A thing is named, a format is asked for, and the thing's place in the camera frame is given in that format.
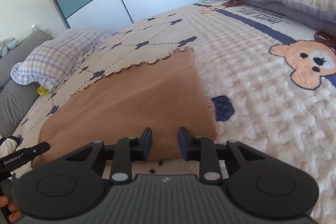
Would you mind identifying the tan ribbed knit garment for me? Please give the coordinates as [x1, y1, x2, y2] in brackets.
[32, 48, 217, 168]

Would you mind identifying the person's left hand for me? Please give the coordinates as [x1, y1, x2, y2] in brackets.
[0, 196, 22, 223]

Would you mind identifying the white black cloth item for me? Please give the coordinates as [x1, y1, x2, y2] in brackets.
[0, 136, 19, 158]

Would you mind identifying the grey padded headboard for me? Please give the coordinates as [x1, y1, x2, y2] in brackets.
[0, 29, 55, 138]

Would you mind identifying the yellow small object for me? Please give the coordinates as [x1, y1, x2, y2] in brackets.
[37, 86, 50, 96]

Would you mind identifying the cream bear pattern bedspread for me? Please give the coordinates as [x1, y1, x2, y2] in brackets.
[14, 0, 335, 223]

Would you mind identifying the purple plaid pillow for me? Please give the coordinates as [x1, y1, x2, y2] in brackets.
[11, 28, 110, 92]

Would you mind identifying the small plush toy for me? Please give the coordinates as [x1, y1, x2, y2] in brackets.
[0, 38, 18, 57]

